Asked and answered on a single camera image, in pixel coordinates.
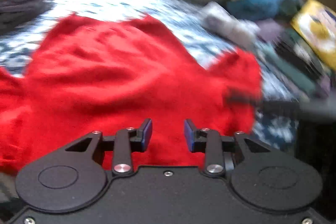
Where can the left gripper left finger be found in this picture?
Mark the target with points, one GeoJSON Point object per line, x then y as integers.
{"type": "Point", "coordinates": [137, 138]}

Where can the red knit sweater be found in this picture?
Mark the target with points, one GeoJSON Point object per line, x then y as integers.
{"type": "Point", "coordinates": [92, 75]}

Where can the blue white patterned quilt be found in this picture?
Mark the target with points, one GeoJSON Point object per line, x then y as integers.
{"type": "Point", "coordinates": [18, 46]}

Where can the yellow cartoon cushion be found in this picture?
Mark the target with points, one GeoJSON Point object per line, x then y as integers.
{"type": "Point", "coordinates": [315, 23]}

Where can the grey folded clothes stack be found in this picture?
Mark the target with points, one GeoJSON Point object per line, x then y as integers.
{"type": "Point", "coordinates": [17, 12]}

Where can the blue blanket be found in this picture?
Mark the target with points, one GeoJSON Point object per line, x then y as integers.
{"type": "Point", "coordinates": [254, 10]}

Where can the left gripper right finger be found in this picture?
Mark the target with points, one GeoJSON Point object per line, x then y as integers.
{"type": "Point", "coordinates": [206, 139]}

